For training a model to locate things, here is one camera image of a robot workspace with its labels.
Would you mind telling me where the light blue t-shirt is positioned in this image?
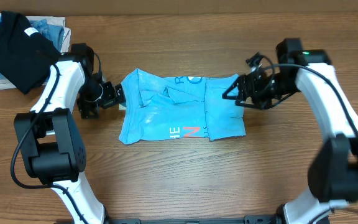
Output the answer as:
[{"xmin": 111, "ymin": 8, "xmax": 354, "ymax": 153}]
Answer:
[{"xmin": 119, "ymin": 68, "xmax": 246, "ymax": 145}]

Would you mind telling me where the folded black shirt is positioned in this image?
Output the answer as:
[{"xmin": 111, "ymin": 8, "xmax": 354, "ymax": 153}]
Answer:
[{"xmin": 0, "ymin": 11, "xmax": 60, "ymax": 94}]

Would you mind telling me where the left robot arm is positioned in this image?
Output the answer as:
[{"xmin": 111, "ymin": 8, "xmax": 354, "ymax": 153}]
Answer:
[{"xmin": 10, "ymin": 43, "xmax": 126, "ymax": 223}]

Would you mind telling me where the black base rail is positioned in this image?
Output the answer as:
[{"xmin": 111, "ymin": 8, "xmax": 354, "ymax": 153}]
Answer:
[{"xmin": 105, "ymin": 215, "xmax": 285, "ymax": 224}]

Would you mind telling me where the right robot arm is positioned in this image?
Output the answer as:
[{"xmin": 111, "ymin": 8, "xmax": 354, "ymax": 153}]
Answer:
[{"xmin": 223, "ymin": 38, "xmax": 358, "ymax": 224}]

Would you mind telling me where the folded white cloth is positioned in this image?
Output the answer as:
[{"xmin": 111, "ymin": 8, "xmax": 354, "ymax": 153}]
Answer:
[{"xmin": 0, "ymin": 16, "xmax": 71, "ymax": 90}]

